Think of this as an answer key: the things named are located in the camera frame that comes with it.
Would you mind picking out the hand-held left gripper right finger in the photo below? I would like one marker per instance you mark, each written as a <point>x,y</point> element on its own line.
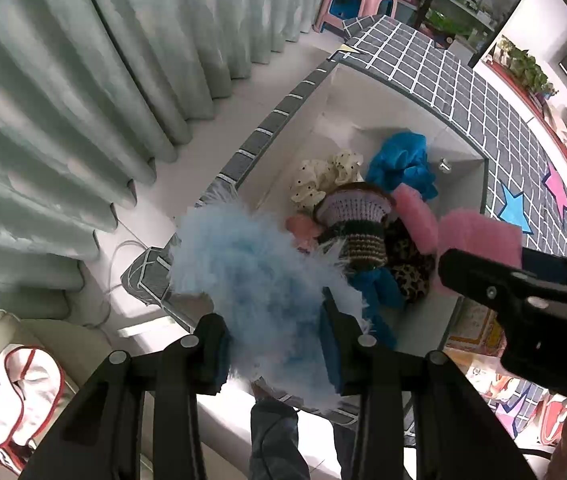
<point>333,355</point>

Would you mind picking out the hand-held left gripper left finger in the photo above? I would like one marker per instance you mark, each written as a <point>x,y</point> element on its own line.
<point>221,365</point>

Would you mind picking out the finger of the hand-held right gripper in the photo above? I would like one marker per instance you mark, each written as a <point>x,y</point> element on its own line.
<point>546,262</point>
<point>478,275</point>

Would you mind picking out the pink fuzzy cloth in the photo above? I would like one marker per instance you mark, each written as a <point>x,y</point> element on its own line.
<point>483,237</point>

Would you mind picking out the bright blue fuzzy cloth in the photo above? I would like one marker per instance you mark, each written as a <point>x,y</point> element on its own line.
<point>403,160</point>
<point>381,285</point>

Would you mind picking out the light blue fluffy plush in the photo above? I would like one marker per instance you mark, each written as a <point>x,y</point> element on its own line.
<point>253,280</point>

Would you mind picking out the white fabric storage box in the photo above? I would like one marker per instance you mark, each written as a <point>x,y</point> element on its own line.
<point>353,90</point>

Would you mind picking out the colourful patterned box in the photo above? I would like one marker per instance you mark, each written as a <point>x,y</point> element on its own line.
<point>473,327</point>

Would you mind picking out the blue star patch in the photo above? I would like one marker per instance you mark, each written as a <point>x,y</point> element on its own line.
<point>513,207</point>

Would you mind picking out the leopard print cloth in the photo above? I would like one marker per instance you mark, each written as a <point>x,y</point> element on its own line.
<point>411,270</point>

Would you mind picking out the pink star patch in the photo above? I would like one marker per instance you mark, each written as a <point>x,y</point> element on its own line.
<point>559,190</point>

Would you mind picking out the person's jeans leg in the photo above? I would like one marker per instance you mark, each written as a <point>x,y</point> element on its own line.
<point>278,440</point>

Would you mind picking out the small silver knob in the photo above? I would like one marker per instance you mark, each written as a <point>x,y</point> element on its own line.
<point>445,164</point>

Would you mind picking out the small pink plush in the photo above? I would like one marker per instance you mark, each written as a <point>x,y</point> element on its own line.
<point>302,230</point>

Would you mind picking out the striped knitted hat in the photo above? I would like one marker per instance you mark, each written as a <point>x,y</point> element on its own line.
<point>356,225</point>

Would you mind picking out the white dotted cloth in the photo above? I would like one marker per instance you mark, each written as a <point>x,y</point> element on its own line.
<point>313,180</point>

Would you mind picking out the grey grid bedsheet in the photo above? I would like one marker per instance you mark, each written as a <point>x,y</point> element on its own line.
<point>463,90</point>

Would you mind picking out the green potted plant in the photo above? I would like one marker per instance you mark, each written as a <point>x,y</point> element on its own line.
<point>526,67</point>

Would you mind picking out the white red-trimmed bag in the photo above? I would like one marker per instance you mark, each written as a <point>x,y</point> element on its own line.
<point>18,400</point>

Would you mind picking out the pale green curtain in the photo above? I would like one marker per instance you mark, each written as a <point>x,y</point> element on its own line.
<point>63,110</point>

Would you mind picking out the pink plastic stool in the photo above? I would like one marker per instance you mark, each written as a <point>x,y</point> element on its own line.
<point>358,0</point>

